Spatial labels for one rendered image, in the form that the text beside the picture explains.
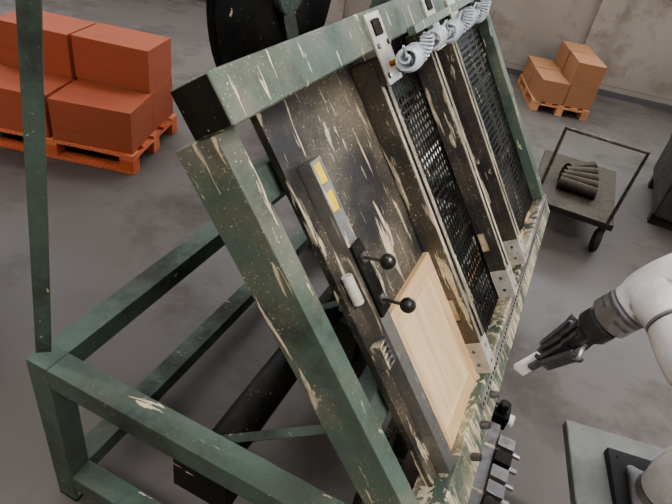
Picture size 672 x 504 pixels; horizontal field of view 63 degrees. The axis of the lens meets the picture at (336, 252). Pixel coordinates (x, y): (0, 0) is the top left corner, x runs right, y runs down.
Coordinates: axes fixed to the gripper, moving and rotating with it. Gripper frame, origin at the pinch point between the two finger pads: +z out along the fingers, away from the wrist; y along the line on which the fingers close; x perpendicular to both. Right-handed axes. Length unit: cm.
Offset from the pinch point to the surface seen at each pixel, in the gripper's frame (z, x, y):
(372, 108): 1, -62, -51
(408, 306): 8.1, -29.1, 0.2
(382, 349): 24.9, -24.0, -0.8
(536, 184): 36, 37, -184
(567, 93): 87, 135, -618
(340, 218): 7, -53, -9
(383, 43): -14, -70, -56
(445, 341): 35.5, 0.5, -31.2
